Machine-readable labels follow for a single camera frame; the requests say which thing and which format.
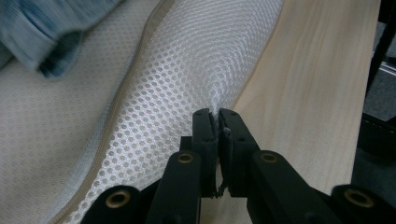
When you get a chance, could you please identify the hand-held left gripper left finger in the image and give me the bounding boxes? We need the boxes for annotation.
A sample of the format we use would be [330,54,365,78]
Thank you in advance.
[180,107,219,199]

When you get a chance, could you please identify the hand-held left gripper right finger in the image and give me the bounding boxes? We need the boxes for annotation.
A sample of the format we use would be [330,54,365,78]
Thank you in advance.
[218,107,262,199]

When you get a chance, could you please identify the white mesh laundry bag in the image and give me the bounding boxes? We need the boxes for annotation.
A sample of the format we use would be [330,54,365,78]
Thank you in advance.
[0,0,285,224]

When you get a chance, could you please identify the blue denim jeans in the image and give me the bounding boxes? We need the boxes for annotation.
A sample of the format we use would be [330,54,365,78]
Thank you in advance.
[0,0,124,79]

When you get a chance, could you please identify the black metal stand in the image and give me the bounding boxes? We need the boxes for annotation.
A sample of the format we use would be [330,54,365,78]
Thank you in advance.
[365,0,396,96]

